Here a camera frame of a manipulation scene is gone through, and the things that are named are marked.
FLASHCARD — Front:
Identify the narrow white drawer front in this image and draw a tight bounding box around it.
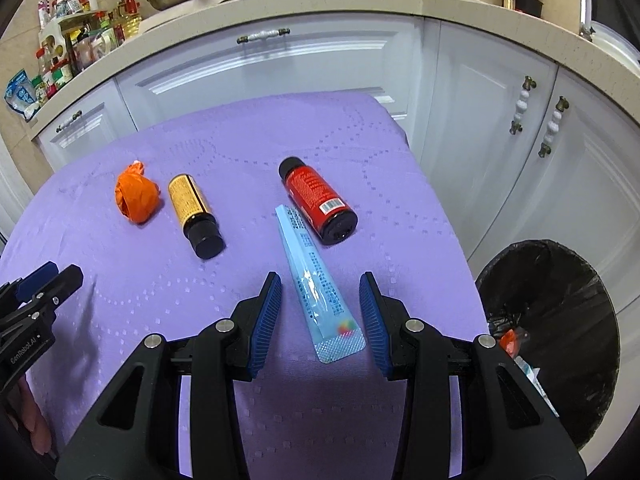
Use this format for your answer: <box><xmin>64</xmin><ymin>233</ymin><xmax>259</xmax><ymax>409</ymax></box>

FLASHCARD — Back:
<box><xmin>32</xmin><ymin>77</ymin><xmax>136</xmax><ymax>171</ymax></box>

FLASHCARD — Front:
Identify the blue white snack bag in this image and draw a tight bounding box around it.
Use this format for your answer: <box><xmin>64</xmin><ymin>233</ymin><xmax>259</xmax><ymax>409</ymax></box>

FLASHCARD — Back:
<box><xmin>4</xmin><ymin>70</ymin><xmax>38</xmax><ymax>121</ymax></box>

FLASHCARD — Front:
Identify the spice rack with bottles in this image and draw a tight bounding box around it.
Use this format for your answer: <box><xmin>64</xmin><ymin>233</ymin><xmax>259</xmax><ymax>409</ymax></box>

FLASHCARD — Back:
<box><xmin>30</xmin><ymin>0</ymin><xmax>121</xmax><ymax>106</ymax></box>

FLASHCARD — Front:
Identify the long drawer handle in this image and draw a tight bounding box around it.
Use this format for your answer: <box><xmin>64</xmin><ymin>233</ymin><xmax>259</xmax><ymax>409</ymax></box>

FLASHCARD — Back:
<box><xmin>236</xmin><ymin>27</ymin><xmax>292</xmax><ymax>45</ymax></box>

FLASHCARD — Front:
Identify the person's left hand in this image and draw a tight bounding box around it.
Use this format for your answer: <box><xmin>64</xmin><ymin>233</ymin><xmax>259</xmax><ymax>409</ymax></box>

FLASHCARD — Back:
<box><xmin>7</xmin><ymin>376</ymin><xmax>53</xmax><ymax>456</ymax></box>

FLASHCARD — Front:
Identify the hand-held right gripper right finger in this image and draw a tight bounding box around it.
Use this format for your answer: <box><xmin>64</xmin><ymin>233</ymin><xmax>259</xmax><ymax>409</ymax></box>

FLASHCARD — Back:
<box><xmin>359</xmin><ymin>271</ymin><xmax>586</xmax><ymax>480</ymax></box>

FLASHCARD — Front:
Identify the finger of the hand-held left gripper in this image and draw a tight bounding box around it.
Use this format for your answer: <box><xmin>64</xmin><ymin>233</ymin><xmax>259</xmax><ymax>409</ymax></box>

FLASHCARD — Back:
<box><xmin>0</xmin><ymin>261</ymin><xmax>59</xmax><ymax>307</ymax></box>
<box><xmin>29</xmin><ymin>265</ymin><xmax>84</xmax><ymax>322</ymax></box>

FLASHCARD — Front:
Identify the purple tablecloth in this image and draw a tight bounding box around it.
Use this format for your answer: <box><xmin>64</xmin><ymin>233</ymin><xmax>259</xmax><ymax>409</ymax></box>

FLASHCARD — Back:
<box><xmin>0</xmin><ymin>91</ymin><xmax>493</xmax><ymax>480</ymax></box>

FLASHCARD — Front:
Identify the yellow label brown bottle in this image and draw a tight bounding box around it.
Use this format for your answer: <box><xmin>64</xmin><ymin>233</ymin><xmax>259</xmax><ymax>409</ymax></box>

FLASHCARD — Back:
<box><xmin>167</xmin><ymin>174</ymin><xmax>223</xmax><ymax>260</ymax></box>

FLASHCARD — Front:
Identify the black trash bin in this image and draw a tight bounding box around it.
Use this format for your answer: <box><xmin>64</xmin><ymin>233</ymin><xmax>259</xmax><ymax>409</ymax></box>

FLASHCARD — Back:
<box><xmin>474</xmin><ymin>240</ymin><xmax>621</xmax><ymax>453</ymax></box>

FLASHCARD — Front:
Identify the light blue sachet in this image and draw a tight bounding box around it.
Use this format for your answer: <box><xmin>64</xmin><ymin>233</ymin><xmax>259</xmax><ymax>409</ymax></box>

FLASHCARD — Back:
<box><xmin>275</xmin><ymin>205</ymin><xmax>367</xmax><ymax>364</ymax></box>

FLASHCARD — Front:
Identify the short drawer handle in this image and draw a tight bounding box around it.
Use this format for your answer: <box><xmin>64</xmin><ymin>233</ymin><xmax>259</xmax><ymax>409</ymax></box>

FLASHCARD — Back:
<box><xmin>54</xmin><ymin>110</ymin><xmax>83</xmax><ymax>132</ymax></box>

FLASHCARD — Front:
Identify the orange plastic bag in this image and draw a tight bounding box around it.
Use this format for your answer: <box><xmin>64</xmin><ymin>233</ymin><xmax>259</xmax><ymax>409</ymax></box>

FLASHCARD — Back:
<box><xmin>500</xmin><ymin>329</ymin><xmax>523</xmax><ymax>356</ymax></box>
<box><xmin>115</xmin><ymin>160</ymin><xmax>162</xmax><ymax>224</ymax></box>

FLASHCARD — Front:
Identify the wide white drawer front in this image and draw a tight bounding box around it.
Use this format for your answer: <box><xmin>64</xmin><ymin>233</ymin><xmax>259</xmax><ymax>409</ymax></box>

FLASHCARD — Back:
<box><xmin>112</xmin><ymin>15</ymin><xmax>426</xmax><ymax>131</ymax></box>

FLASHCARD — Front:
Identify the red label bottle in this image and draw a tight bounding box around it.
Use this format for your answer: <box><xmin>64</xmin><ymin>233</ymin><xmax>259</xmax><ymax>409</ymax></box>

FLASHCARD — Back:
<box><xmin>278</xmin><ymin>156</ymin><xmax>357</xmax><ymax>246</ymax></box>

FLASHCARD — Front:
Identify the beaded cabinet handle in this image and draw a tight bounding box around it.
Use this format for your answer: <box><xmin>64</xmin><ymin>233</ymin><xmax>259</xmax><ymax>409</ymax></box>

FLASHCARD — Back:
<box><xmin>538</xmin><ymin>96</ymin><xmax>570</xmax><ymax>157</ymax></box>
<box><xmin>509</xmin><ymin>76</ymin><xmax>535</xmax><ymax>135</ymax></box>

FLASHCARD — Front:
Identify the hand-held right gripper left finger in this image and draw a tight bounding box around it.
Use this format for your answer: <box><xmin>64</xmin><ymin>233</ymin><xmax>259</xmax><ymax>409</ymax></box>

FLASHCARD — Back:
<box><xmin>54</xmin><ymin>271</ymin><xmax>284</xmax><ymax>480</ymax></box>

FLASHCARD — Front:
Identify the white lidded tub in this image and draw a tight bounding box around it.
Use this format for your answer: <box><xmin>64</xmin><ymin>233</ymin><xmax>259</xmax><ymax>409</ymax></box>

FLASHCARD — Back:
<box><xmin>580</xmin><ymin>20</ymin><xmax>640</xmax><ymax>68</ymax></box>

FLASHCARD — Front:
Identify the yellow cooking oil jug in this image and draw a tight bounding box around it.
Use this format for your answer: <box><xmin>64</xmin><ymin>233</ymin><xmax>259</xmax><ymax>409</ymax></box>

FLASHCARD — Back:
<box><xmin>116</xmin><ymin>0</ymin><xmax>142</xmax><ymax>38</ymax></box>

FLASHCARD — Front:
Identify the white cabinet door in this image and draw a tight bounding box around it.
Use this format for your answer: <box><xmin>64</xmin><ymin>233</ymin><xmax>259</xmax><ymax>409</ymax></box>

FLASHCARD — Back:
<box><xmin>465</xmin><ymin>67</ymin><xmax>640</xmax><ymax>286</ymax></box>
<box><xmin>410</xmin><ymin>17</ymin><xmax>560</xmax><ymax>261</ymax></box>

